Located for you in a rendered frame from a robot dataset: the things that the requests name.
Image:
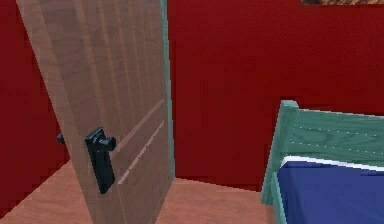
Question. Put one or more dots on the brown framed wall picture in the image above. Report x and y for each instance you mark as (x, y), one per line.
(340, 1)

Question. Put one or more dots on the green wooden bed blue cover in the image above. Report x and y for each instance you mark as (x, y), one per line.
(326, 173)

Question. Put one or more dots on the black door knob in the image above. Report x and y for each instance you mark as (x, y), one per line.
(60, 138)

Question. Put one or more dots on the light wooden room door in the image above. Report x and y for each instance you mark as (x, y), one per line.
(110, 73)

